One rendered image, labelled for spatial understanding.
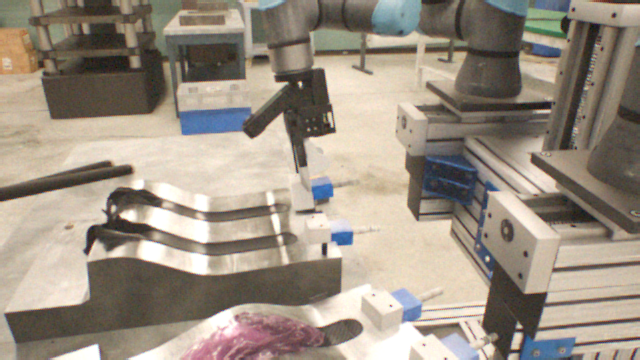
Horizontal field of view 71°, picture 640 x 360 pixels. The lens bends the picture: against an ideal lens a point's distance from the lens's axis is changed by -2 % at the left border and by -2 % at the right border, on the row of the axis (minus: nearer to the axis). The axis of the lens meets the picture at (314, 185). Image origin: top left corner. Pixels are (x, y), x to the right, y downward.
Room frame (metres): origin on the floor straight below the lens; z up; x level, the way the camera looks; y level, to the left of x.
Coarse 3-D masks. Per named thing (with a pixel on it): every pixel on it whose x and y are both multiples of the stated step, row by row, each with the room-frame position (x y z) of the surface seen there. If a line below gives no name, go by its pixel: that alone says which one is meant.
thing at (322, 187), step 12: (288, 180) 0.78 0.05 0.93; (300, 180) 0.75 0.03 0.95; (312, 180) 0.78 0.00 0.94; (324, 180) 0.77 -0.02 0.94; (348, 180) 0.78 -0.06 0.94; (300, 192) 0.74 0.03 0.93; (312, 192) 0.75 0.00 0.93; (324, 192) 0.75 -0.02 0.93; (300, 204) 0.74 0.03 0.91; (312, 204) 0.74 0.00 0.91
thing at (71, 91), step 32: (32, 0) 4.14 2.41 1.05; (96, 0) 5.40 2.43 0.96; (128, 0) 4.30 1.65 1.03; (96, 32) 5.39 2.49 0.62; (128, 32) 4.27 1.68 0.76; (64, 64) 4.67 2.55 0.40; (96, 64) 4.56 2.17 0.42; (128, 64) 4.64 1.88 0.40; (160, 64) 5.23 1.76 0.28; (64, 96) 4.10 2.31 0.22; (96, 96) 4.16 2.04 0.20; (128, 96) 4.21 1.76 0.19; (160, 96) 4.87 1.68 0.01
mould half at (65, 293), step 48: (288, 192) 0.82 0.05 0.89; (48, 240) 0.69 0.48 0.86; (96, 240) 0.58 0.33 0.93; (144, 240) 0.58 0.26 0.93; (48, 288) 0.55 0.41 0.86; (96, 288) 0.52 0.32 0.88; (144, 288) 0.54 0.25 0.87; (192, 288) 0.55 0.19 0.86; (240, 288) 0.57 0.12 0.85; (288, 288) 0.58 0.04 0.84; (336, 288) 0.60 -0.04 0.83; (48, 336) 0.51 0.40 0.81
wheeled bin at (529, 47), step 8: (536, 0) 7.51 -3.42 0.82; (544, 0) 7.35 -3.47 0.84; (552, 0) 7.20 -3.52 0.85; (560, 0) 7.10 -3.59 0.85; (568, 0) 7.13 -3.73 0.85; (536, 8) 7.50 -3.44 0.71; (544, 8) 7.33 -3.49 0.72; (552, 8) 7.18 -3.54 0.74; (560, 8) 7.11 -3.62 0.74; (568, 8) 7.16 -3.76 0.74; (528, 48) 7.51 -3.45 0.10; (536, 48) 7.40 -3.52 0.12; (544, 48) 7.23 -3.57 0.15; (552, 48) 7.17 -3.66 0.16
